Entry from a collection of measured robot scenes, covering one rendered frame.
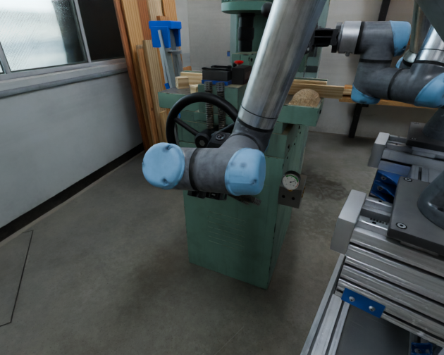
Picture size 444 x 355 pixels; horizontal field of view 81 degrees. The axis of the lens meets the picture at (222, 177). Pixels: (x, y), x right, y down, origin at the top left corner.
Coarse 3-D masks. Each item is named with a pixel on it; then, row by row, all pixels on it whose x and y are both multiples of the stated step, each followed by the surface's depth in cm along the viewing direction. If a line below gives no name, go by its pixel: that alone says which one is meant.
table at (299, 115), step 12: (168, 96) 100; (180, 96) 97; (288, 96) 93; (192, 108) 98; (288, 108) 84; (300, 108) 82; (312, 108) 81; (204, 120) 87; (216, 120) 85; (228, 120) 84; (288, 120) 85; (300, 120) 84; (312, 120) 82
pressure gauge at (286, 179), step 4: (288, 172) 88; (292, 172) 88; (296, 172) 88; (284, 176) 88; (288, 176) 88; (292, 176) 87; (296, 176) 86; (284, 180) 89; (288, 180) 88; (292, 180) 88; (300, 180) 88; (284, 184) 90; (288, 184) 89; (292, 184) 88; (296, 184) 88; (288, 188) 90; (292, 188) 89; (296, 188) 88
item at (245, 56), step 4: (240, 52) 99; (244, 52) 99; (248, 52) 99; (252, 52) 99; (256, 52) 99; (232, 56) 94; (236, 56) 94; (240, 56) 93; (244, 56) 93; (248, 56) 92; (252, 56) 95; (232, 60) 95; (236, 60) 94; (240, 60) 94; (244, 60) 93; (248, 60) 93; (252, 60) 96; (232, 64) 96; (244, 64) 94; (248, 64) 93; (252, 64) 97
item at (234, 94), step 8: (200, 88) 82; (224, 88) 79; (232, 88) 78; (240, 88) 79; (224, 96) 80; (232, 96) 79; (240, 96) 80; (200, 104) 85; (232, 104) 81; (240, 104) 82; (216, 112) 84
